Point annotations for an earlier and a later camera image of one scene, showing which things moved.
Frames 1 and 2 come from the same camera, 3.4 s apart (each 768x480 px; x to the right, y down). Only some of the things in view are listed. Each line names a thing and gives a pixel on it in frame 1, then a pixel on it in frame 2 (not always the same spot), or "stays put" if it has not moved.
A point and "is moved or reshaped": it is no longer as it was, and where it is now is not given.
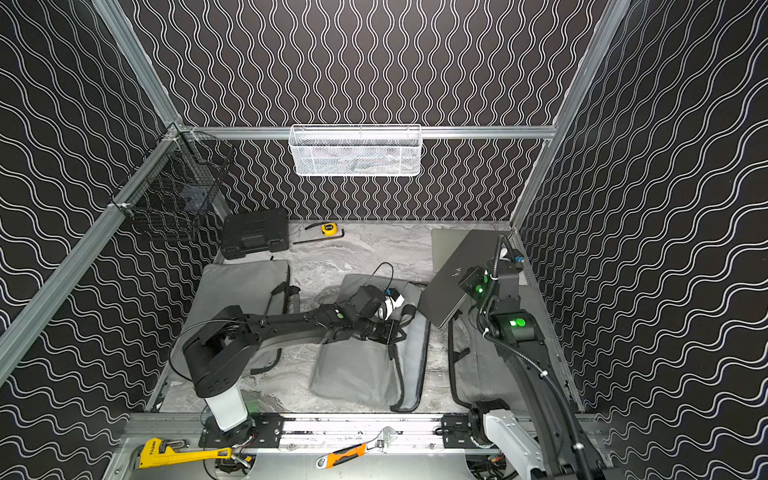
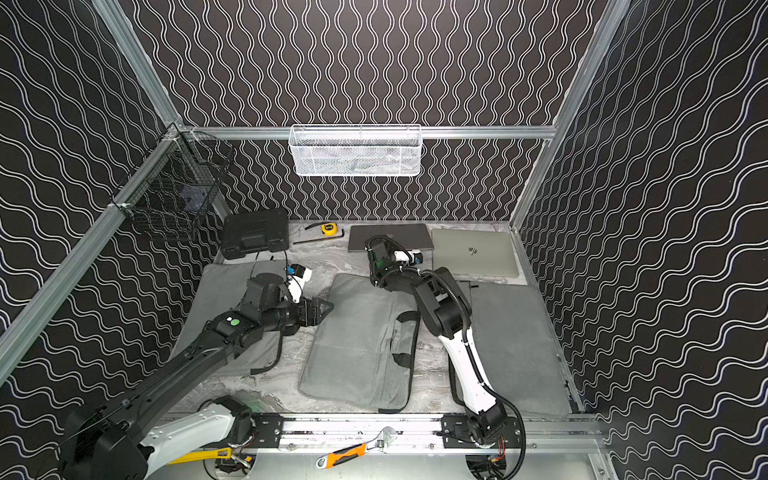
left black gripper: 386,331 -> 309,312
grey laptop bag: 258,287 stays put
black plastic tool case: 253,233 stays put
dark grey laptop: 445,293 -> 410,236
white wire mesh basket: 321,150 stays put
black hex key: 315,240 stays put
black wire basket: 177,184 stays put
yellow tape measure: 329,229 stays put
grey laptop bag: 367,371 is moved or reshaped
